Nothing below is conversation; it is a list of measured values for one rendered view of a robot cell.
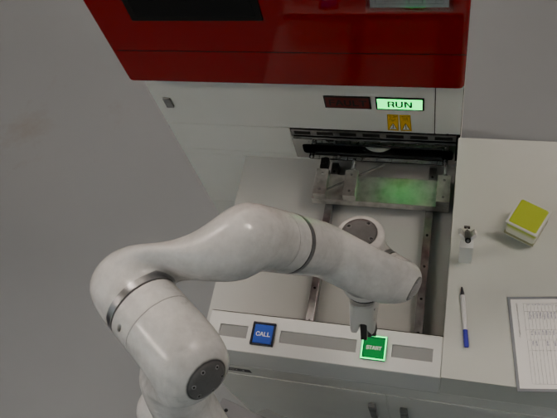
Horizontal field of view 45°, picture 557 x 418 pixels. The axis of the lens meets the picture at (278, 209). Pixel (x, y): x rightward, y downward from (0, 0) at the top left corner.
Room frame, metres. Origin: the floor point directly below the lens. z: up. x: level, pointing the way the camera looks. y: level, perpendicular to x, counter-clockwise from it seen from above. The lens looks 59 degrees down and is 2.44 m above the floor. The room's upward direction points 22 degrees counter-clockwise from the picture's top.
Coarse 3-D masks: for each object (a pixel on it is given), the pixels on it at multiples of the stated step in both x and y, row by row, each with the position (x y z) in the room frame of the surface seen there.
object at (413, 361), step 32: (224, 320) 0.65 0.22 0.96; (256, 320) 0.61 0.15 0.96; (288, 320) 0.58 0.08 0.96; (256, 352) 0.54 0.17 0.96; (288, 352) 0.51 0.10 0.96; (320, 352) 0.48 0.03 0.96; (352, 352) 0.45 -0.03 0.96; (416, 352) 0.40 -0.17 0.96; (384, 384) 0.39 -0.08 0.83; (416, 384) 0.36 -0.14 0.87
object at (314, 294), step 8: (336, 168) 1.00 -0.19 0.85; (328, 208) 0.89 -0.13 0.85; (328, 216) 0.86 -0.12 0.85; (312, 280) 0.70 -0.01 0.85; (320, 280) 0.70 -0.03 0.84; (312, 288) 0.68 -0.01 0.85; (320, 288) 0.69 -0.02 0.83; (312, 296) 0.66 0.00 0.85; (312, 304) 0.64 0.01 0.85; (312, 312) 0.62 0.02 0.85; (312, 320) 0.60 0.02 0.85
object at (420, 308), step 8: (432, 168) 0.88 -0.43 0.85; (432, 176) 0.86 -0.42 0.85; (432, 216) 0.75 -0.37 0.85; (424, 224) 0.73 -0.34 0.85; (432, 224) 0.73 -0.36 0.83; (424, 232) 0.71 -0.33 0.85; (424, 240) 0.69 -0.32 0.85; (424, 248) 0.67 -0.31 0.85; (424, 256) 0.65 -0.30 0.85; (424, 264) 0.63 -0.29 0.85; (424, 272) 0.61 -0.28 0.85; (424, 280) 0.59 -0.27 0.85; (424, 288) 0.57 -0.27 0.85; (424, 296) 0.55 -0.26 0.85; (424, 304) 0.53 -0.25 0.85; (416, 312) 0.52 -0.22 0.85; (416, 320) 0.50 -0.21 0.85; (416, 328) 0.48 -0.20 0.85
